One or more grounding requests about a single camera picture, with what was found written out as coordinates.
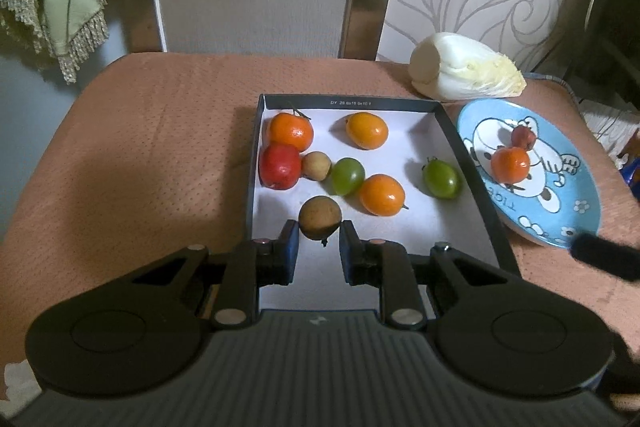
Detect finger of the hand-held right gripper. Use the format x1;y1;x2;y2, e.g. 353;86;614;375
571;233;640;282

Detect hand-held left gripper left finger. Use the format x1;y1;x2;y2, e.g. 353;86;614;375
117;219;301;328

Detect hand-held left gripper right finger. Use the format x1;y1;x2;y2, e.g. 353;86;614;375
338;221;521;330

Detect brown longan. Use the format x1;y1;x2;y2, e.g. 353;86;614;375
298;196;344;249

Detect black cardboard box white inside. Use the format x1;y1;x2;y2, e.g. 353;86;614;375
245;94;521;310

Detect orange cherry tomato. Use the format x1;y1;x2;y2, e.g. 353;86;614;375
359;174;408;216

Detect round green tomato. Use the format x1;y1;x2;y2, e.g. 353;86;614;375
330;157;366;196

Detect blue cartoon plate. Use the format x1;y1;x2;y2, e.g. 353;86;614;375
456;99;601;249

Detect small tan longan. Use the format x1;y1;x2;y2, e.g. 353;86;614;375
301;151;332;181

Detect large red fruit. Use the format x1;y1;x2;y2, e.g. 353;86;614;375
258;143;303;191

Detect oblong green tomato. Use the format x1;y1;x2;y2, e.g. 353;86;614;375
421;157;462;200

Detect orange mandarin with stem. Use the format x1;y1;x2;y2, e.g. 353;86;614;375
268;109;315;152

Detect oval orange kumquat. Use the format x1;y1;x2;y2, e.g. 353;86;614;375
346;112;389;151

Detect round orange fruit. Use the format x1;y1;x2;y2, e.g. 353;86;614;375
490;146;531;184

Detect small red fruit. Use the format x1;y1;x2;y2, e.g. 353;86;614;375
511;125;537;152

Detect napa cabbage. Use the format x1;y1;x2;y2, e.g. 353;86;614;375
409;32;527;102

